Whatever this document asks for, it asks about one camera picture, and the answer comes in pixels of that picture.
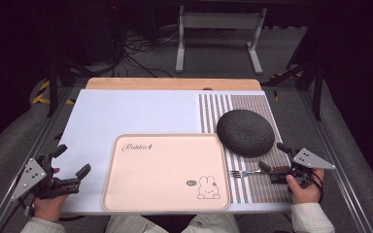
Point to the striped woven placemat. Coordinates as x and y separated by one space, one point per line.
259 191

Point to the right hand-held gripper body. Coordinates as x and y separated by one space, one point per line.
306 161

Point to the white table mat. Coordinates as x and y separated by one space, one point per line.
126 113

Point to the person's legs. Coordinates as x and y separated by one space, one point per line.
207 225

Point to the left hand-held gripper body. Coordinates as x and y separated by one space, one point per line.
29 176

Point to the pink rectangular tray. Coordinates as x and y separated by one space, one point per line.
165 174

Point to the person's left hand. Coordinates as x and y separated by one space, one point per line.
49 207

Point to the aluminium frame rail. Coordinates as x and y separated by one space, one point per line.
336 174
29 155

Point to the black metal stand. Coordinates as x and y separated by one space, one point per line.
53 84
311 77

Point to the person's right hand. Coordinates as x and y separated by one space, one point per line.
304 194

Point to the yellow black floor tape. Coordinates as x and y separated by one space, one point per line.
43 95

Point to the wooden table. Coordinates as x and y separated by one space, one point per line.
171 83

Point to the dark round textured plate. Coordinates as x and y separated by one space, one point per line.
245 132

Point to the grey metal desk frame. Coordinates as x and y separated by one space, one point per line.
221 21

